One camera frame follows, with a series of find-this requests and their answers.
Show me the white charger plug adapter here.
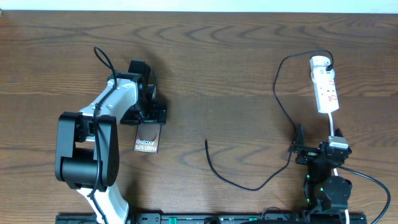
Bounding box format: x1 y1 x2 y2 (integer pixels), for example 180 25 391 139
310 55 333 72

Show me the white power strip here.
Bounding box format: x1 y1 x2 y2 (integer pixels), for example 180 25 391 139
311 67 339 114

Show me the black camera cable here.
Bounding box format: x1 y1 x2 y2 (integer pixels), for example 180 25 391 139
337 164 392 224
86 46 119 224

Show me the black right camera cable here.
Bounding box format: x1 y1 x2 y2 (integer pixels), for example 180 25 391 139
337 164 392 224

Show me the black left camera cable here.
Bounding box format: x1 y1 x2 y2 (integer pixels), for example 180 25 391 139
86 46 119 224

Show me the black charger cable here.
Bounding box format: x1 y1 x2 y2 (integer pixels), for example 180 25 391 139
204 49 335 192

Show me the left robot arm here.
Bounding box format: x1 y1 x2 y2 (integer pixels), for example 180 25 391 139
55 72 166 223

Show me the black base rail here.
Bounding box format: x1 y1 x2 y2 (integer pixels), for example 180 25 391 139
55 213 368 224

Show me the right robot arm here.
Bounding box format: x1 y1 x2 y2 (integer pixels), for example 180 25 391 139
289 125 352 223

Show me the white power strip cord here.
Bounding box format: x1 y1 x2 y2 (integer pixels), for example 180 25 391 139
328 112 336 137

